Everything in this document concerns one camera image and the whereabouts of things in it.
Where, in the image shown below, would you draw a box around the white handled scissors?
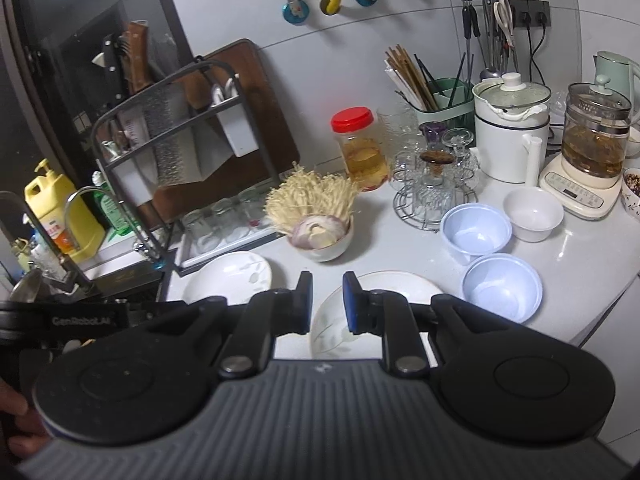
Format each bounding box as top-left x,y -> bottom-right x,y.
493,0 -> 517,50

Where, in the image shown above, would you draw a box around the chrome faucet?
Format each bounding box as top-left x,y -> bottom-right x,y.
64,184 -> 162,262

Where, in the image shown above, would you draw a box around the green bottle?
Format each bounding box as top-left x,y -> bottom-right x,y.
92,170 -> 134,234

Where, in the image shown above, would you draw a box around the plain white bowl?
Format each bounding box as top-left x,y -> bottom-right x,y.
502,186 -> 565,244

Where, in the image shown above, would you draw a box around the clear cut glass cup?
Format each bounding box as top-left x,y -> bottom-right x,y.
442,128 -> 474,162
377,107 -> 419,162

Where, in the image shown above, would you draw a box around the white leaf print plate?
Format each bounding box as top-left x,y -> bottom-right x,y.
182,251 -> 274,306
309,270 -> 447,361

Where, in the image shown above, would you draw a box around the hanging utensil rack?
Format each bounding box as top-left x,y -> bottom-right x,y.
459,0 -> 517,81

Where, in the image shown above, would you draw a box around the purple onion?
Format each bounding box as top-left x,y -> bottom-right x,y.
291,213 -> 347,251

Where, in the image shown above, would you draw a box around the pale blue plastic bowl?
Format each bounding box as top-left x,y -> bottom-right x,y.
460,253 -> 544,325
440,203 -> 514,266

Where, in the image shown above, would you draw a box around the steel pot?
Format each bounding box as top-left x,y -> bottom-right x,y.
9,267 -> 47,304

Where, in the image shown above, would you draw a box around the white electric cooking pot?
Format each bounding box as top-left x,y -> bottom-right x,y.
472,72 -> 552,184

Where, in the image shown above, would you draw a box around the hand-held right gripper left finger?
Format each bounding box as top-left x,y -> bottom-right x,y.
149,271 -> 314,379

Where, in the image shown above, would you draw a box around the glass kettle on cream base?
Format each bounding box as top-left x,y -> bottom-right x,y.
538,74 -> 634,220

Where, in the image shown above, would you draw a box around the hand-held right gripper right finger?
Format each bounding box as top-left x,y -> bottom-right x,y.
342,271 -> 502,379

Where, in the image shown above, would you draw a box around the black dish drying rack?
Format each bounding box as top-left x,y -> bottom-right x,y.
91,59 -> 279,272

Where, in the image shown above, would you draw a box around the floral bowl of spices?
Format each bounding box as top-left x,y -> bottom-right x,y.
621,167 -> 640,219

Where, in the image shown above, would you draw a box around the amber glass cup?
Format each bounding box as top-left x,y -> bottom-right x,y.
419,150 -> 457,187

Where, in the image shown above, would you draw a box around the round wire cup rack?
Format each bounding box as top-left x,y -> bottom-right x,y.
392,159 -> 482,232

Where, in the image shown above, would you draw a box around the mint green kettle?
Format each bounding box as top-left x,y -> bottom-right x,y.
593,50 -> 640,112

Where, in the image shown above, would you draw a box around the purple glass cup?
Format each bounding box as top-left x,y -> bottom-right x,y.
418,121 -> 446,154

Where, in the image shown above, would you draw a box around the brown wooden cutting board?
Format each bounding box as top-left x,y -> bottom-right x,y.
151,38 -> 301,222

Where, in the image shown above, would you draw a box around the enoki mushroom bunch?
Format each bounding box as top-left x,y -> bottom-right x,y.
263,162 -> 361,237

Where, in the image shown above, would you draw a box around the red-lidded glass jar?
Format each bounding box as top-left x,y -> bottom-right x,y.
330,106 -> 391,193

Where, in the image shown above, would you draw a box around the yellow dish soap bottle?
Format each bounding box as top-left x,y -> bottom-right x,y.
24,158 -> 106,257

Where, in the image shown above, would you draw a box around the bundle of wooden chopsticks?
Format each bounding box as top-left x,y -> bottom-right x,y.
384,44 -> 442,111

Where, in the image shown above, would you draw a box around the black wall power outlet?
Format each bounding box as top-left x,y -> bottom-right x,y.
504,0 -> 551,29

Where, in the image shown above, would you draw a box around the white bowl holding vegetables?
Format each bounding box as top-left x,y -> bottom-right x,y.
288,214 -> 355,263

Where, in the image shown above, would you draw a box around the person's left hand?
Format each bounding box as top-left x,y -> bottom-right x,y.
0,377 -> 52,462

